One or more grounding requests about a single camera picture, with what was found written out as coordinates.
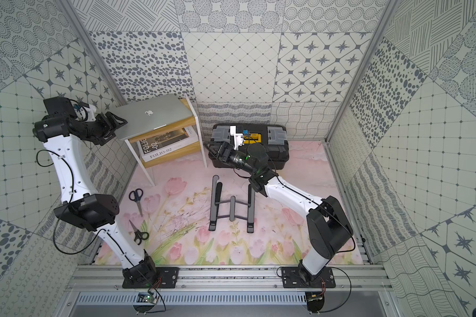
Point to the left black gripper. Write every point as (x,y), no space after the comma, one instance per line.
(104,123)

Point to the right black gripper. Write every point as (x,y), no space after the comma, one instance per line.
(224,145)

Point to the silver laptop computer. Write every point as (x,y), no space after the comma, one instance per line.
(148,115)

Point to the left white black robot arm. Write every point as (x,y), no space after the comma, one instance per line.
(62,133)

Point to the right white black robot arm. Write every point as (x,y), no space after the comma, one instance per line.
(328,226)

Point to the grey folding laptop stand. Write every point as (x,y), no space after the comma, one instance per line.
(216,202)

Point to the wooden white-framed side shelf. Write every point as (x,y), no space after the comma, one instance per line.
(160,130)

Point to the white Folio magazine book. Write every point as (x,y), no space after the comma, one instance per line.
(158,146)

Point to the floral pink table mat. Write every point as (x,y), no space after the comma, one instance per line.
(175,211)

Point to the left small circuit board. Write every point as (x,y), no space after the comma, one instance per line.
(147,298)

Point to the small circuit board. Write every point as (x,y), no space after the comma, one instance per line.
(314,301)
(147,298)

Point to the white ventilation grille strip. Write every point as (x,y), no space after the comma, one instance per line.
(194,298)

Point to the right small circuit board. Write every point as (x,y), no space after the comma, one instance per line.
(314,301)

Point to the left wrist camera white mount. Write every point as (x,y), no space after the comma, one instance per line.
(86,113)

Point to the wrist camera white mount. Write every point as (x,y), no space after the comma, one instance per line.
(86,113)
(238,135)

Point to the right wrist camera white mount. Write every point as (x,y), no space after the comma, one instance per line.
(238,135)

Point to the black toolbox with yellow handle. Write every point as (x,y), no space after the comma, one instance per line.
(272,137)

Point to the black-handled scissors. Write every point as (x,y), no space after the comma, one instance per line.
(139,236)

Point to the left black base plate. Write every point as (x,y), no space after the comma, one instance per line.
(166,277)

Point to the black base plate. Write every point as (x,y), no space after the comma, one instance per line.
(166,277)
(295,277)

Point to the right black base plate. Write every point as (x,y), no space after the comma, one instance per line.
(295,277)

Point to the aluminium mounting rail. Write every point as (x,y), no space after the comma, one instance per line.
(232,278)

